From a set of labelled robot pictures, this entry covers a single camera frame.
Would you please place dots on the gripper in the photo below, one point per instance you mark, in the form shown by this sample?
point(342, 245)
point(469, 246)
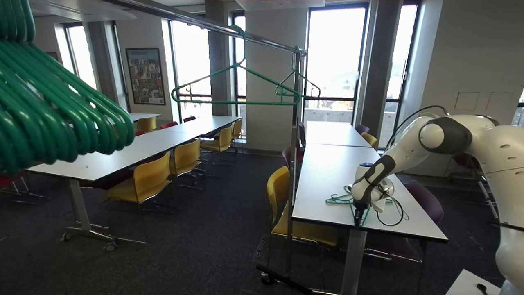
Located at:
point(360, 207)

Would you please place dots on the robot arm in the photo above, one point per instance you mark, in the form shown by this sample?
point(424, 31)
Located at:
point(499, 151)

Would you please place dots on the green hanger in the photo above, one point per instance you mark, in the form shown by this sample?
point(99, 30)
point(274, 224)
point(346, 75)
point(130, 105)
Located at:
point(337, 201)
point(295, 73)
point(266, 80)

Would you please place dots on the yellow chair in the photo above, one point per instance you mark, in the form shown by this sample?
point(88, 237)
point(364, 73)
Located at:
point(278, 192)
point(146, 124)
point(370, 139)

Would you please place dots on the metal clothes rack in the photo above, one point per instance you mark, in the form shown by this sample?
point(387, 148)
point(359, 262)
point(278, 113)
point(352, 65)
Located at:
point(293, 164)

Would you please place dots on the row of dark red chairs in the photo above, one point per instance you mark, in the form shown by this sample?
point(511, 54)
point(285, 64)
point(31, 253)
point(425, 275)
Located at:
point(287, 155)

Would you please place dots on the window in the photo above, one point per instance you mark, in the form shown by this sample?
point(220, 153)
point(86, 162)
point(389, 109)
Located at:
point(240, 49)
point(190, 61)
point(335, 53)
point(401, 61)
point(82, 53)

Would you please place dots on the row of yellow chairs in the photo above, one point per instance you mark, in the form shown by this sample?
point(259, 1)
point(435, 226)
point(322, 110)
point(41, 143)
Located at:
point(143, 180)

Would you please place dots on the long white table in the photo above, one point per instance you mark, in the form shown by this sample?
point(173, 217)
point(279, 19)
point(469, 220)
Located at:
point(135, 149)

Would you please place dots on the framed poster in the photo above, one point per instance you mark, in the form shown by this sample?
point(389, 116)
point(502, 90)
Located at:
point(145, 76)

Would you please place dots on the bunch of green hangers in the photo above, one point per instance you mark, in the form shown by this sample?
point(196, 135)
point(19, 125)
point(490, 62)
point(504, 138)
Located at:
point(45, 119)

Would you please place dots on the red chair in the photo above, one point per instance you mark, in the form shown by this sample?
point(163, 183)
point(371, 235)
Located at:
point(10, 180)

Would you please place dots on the white wall panel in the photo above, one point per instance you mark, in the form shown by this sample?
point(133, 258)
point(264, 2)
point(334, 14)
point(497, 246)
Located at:
point(499, 101)
point(467, 101)

